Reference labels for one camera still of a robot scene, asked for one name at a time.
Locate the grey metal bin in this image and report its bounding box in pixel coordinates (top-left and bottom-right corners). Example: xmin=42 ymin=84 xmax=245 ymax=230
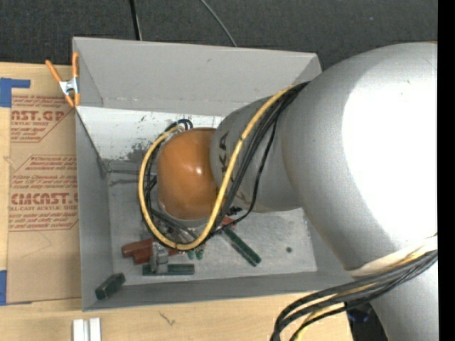
xmin=72 ymin=36 xmax=353 ymax=312

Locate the dark green flat block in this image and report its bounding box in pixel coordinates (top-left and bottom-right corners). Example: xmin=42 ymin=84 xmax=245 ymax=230
xmin=94 ymin=272 xmax=127 ymax=301
xmin=141 ymin=263 xmax=196 ymax=276
xmin=220 ymin=227 xmax=262 ymax=268

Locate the brown cardboard board, red print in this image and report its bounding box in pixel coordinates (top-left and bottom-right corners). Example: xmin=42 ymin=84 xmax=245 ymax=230
xmin=0 ymin=61 xmax=83 ymax=305

